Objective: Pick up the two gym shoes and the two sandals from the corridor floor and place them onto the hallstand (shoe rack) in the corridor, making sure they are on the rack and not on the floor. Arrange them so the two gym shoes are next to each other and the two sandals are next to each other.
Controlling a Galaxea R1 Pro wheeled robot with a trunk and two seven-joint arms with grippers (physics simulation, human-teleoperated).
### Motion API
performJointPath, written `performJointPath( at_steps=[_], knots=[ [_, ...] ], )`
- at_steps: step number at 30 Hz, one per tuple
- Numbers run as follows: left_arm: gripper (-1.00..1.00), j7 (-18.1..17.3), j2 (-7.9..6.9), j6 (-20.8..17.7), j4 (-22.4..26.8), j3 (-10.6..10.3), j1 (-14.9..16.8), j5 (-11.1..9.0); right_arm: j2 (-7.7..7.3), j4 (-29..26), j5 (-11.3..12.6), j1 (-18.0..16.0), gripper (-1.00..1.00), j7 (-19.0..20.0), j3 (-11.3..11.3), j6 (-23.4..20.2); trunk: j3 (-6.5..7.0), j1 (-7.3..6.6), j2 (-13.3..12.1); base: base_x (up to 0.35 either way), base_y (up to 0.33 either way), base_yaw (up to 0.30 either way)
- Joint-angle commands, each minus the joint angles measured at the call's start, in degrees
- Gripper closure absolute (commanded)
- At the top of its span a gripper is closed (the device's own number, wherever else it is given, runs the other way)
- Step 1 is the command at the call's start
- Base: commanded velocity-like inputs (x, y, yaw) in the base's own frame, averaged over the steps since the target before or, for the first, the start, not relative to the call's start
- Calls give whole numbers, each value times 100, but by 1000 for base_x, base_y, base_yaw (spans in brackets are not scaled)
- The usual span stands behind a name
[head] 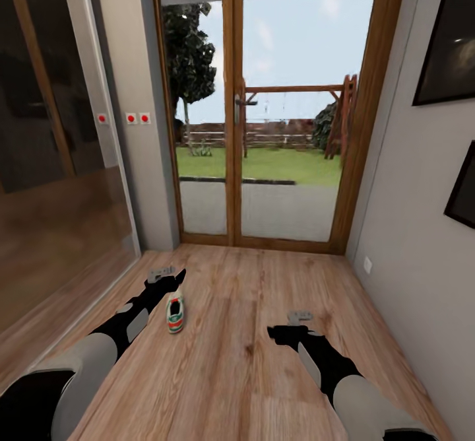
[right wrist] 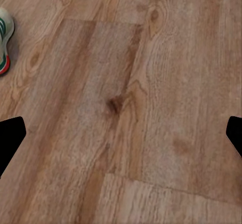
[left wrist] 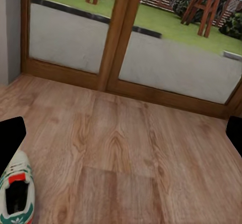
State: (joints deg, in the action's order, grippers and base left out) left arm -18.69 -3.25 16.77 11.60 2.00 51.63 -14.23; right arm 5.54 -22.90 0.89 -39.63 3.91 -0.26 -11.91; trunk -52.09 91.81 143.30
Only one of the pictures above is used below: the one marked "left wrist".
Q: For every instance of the door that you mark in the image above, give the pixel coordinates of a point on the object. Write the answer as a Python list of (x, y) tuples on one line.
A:
[(182, 54)]

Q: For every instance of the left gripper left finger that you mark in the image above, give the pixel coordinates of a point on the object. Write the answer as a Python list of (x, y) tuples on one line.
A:
[(12, 133)]

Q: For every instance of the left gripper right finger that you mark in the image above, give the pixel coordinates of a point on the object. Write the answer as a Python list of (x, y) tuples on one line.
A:
[(234, 132)]

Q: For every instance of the gym shoe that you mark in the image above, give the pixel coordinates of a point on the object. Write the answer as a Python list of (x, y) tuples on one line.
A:
[(17, 193)]

